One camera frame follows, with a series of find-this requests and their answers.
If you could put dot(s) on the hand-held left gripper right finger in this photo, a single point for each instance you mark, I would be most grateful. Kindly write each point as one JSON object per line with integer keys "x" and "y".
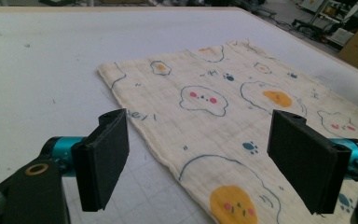
{"x": 307, "y": 161}

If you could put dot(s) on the black wheeled stand base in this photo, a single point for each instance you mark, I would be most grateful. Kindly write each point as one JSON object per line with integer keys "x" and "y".
{"x": 310, "y": 28}

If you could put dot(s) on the white equipment cart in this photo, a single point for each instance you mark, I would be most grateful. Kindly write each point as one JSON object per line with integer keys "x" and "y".
{"x": 332, "y": 9}

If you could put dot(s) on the cream cloth with cartoon print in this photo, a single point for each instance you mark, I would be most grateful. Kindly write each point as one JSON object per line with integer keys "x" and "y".
{"x": 199, "y": 133}

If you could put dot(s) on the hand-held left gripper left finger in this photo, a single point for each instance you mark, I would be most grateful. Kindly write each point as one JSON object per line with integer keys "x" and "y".
{"x": 102, "y": 161}

